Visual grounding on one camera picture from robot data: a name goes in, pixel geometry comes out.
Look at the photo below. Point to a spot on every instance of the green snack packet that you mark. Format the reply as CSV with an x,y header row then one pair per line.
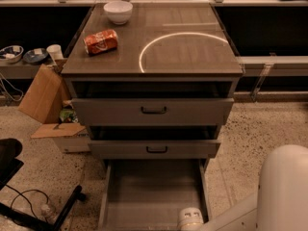
x,y
68,116

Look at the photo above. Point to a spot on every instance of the blue patterned bowl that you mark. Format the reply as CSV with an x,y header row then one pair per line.
x,y
11,54

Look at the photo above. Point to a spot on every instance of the grey drawer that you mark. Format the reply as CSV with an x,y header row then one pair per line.
x,y
148,195
153,112
154,149

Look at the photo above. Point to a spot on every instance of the grey middle drawer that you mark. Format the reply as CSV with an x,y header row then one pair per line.
x,y
154,149

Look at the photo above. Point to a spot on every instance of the orange crushed soda can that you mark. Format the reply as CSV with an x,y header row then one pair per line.
x,y
101,42

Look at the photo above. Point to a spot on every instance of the grey bottom drawer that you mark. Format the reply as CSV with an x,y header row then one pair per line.
x,y
148,195

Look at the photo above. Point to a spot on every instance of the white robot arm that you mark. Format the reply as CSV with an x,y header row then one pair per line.
x,y
280,203

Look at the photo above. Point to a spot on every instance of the white ceramic bowl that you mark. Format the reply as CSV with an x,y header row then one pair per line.
x,y
118,12

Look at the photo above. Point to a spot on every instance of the grey wall shelf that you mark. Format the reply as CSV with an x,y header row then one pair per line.
x,y
22,70

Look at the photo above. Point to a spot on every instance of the open cardboard box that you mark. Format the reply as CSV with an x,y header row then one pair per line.
x,y
44,101

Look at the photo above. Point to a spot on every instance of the white paper cup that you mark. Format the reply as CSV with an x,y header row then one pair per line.
x,y
55,52

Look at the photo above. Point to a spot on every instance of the grey top drawer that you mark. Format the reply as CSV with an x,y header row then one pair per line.
x,y
153,112

